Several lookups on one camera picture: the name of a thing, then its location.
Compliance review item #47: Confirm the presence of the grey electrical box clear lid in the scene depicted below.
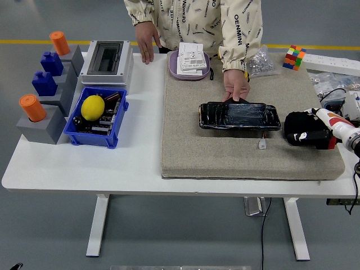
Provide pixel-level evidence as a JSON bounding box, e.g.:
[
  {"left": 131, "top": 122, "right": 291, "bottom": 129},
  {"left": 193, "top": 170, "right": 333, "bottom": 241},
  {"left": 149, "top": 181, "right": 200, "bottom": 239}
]
[{"left": 79, "top": 40, "right": 134, "bottom": 87}]

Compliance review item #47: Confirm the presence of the green circuit board strip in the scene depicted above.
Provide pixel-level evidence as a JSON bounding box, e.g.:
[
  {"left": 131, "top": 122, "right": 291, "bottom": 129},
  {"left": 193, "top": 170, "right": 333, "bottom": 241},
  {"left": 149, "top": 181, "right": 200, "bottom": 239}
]
[{"left": 326, "top": 198, "right": 360, "bottom": 206}]

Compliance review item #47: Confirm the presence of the blue block with knob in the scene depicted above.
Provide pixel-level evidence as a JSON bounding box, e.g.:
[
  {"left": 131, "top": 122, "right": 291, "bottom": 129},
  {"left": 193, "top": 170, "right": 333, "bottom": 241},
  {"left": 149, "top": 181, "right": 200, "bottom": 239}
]
[
  {"left": 40, "top": 51, "right": 65, "bottom": 77},
  {"left": 31, "top": 71, "right": 59, "bottom": 97}
]

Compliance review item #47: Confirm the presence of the person's left hand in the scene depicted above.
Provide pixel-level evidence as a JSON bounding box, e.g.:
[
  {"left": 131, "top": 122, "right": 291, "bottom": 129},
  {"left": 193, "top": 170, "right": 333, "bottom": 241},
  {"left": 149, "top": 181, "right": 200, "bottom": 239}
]
[{"left": 221, "top": 69, "right": 251, "bottom": 102}]

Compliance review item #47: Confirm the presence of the purple tray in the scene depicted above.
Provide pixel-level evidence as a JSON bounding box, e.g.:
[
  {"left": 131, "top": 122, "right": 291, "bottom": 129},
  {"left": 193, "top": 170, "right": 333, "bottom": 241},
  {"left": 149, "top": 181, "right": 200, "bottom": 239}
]
[{"left": 168, "top": 50, "right": 212, "bottom": 82}]

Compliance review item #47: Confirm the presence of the white table leg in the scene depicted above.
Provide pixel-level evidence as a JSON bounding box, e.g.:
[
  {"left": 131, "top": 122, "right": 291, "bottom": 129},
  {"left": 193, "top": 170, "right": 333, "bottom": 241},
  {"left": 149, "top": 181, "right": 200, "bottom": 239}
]
[
  {"left": 283, "top": 197, "right": 311, "bottom": 261},
  {"left": 85, "top": 193, "right": 110, "bottom": 257}
]

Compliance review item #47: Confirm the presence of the grey block holder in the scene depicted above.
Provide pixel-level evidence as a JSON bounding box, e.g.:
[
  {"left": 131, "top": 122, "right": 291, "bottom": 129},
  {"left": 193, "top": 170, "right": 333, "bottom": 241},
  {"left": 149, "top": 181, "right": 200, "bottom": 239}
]
[
  {"left": 57, "top": 44, "right": 86, "bottom": 77},
  {"left": 53, "top": 61, "right": 79, "bottom": 93},
  {"left": 38, "top": 74, "right": 78, "bottom": 118},
  {"left": 16, "top": 104, "right": 70, "bottom": 146}
]

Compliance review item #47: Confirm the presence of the colourful puzzle cube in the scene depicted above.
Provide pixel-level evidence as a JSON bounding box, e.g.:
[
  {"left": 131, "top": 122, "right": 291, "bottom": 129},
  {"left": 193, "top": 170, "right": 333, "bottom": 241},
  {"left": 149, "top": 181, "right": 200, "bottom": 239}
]
[{"left": 282, "top": 44, "right": 307, "bottom": 71}]

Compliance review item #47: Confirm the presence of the yellow lemon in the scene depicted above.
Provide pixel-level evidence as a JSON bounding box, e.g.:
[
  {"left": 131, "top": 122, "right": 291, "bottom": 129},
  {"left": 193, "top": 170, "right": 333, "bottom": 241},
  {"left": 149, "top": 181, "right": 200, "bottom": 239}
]
[{"left": 80, "top": 94, "right": 106, "bottom": 122}]

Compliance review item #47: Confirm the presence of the grey-brown mat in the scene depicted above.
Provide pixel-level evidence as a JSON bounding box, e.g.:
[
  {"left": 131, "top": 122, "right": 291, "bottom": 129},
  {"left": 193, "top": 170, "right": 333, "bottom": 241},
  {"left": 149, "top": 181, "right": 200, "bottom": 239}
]
[{"left": 160, "top": 51, "right": 346, "bottom": 182}]

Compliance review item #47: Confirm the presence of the silver metal bracket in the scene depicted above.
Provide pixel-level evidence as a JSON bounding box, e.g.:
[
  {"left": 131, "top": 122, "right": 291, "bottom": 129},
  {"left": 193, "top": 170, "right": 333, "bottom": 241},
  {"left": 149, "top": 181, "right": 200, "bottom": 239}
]
[{"left": 243, "top": 196, "right": 268, "bottom": 217}]

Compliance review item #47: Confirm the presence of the orange cylinder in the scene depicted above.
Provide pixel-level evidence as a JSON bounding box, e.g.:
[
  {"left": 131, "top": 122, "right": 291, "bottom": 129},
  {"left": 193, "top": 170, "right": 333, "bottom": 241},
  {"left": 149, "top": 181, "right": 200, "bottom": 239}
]
[
  {"left": 19, "top": 94, "right": 47, "bottom": 123},
  {"left": 49, "top": 30, "right": 71, "bottom": 56}
]

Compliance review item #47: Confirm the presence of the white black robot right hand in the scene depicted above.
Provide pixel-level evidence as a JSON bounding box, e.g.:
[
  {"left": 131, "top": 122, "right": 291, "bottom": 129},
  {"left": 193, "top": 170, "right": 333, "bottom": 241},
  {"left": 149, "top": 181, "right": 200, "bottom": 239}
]
[{"left": 286, "top": 107, "right": 357, "bottom": 150}]

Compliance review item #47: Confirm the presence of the blue plastic bin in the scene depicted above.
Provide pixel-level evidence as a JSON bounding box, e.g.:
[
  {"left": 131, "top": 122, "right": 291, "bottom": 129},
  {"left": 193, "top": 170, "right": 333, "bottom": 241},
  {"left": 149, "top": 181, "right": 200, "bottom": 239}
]
[{"left": 63, "top": 86, "right": 129, "bottom": 150}]

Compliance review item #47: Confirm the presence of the person's right hand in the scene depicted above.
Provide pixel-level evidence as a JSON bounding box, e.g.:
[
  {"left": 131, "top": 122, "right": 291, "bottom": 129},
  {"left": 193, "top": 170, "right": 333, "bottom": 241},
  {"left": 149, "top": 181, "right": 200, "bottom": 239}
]
[{"left": 134, "top": 21, "right": 163, "bottom": 65}]

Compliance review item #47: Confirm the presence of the light blue tray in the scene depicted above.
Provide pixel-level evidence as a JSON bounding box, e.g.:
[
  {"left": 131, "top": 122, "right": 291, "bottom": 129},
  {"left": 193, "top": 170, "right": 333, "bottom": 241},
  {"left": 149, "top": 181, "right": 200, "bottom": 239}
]
[{"left": 322, "top": 100, "right": 360, "bottom": 126}]

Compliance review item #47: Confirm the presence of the white wall switch plate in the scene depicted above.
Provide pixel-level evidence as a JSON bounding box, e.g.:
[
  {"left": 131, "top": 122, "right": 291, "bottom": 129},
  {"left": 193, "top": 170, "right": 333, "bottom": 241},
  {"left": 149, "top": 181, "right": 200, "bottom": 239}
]
[
  {"left": 178, "top": 42, "right": 205, "bottom": 59},
  {"left": 177, "top": 52, "right": 211, "bottom": 77}
]

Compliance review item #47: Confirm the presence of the person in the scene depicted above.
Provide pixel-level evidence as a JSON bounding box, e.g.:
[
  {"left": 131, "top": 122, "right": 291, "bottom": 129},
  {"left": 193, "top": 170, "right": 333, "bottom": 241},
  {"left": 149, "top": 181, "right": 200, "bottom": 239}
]
[{"left": 123, "top": 0, "right": 264, "bottom": 74}]

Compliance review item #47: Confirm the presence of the black floor cable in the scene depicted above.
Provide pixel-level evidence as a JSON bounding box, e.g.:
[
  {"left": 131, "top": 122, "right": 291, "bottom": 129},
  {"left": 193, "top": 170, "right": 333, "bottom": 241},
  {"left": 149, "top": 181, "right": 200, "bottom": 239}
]
[{"left": 260, "top": 197, "right": 272, "bottom": 270}]

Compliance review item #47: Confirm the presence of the white wire connector plug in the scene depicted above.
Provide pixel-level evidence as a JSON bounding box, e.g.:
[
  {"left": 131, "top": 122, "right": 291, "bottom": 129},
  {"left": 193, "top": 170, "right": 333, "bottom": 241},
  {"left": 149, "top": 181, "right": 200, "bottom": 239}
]
[{"left": 258, "top": 131, "right": 269, "bottom": 150}]

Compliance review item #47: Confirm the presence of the white power strip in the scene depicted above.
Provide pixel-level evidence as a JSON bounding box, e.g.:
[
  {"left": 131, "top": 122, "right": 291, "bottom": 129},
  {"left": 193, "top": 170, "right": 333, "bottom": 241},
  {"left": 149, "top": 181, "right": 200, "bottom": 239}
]
[{"left": 302, "top": 53, "right": 360, "bottom": 77}]

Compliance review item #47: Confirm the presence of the circuit board with capacitors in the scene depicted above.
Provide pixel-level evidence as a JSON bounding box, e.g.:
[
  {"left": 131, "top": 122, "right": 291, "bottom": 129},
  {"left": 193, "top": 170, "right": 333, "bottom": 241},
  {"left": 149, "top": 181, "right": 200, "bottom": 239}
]
[{"left": 72, "top": 91, "right": 123, "bottom": 136}]

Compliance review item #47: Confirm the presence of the clear bag of washers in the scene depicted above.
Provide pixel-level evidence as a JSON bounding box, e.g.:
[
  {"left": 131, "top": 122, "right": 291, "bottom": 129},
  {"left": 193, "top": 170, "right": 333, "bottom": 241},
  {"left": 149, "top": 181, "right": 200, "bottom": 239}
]
[{"left": 308, "top": 71, "right": 360, "bottom": 98}]

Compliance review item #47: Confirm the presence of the clear bag of metal screws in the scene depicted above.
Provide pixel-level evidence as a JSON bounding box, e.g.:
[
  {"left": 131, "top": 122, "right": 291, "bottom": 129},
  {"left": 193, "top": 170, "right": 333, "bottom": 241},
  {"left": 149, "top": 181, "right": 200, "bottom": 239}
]
[{"left": 246, "top": 44, "right": 282, "bottom": 79}]

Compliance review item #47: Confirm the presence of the thin black cable loop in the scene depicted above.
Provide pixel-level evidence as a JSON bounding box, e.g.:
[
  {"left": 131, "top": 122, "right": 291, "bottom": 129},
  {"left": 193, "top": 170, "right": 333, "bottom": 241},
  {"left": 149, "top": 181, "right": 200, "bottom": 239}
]
[{"left": 319, "top": 88, "right": 347, "bottom": 107}]

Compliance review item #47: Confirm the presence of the black hanging cable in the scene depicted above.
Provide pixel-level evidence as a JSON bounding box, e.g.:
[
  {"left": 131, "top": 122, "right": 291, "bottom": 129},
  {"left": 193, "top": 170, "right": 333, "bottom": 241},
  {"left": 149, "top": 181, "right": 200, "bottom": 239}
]
[{"left": 345, "top": 168, "right": 360, "bottom": 216}]

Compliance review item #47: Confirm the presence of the white device box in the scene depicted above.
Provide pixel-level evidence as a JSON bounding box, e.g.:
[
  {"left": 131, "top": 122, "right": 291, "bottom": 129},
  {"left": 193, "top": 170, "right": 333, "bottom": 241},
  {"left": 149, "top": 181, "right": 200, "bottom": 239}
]
[{"left": 341, "top": 89, "right": 360, "bottom": 122}]

